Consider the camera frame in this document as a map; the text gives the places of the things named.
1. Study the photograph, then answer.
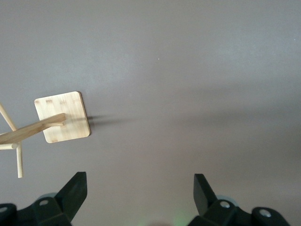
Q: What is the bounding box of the wooden mug tree stand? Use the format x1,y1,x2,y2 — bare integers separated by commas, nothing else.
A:
0,91,91,178

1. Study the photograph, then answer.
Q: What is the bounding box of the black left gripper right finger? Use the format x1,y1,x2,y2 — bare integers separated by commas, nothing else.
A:
188,173,293,226

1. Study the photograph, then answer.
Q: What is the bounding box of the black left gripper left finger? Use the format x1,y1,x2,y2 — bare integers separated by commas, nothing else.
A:
0,171,88,226

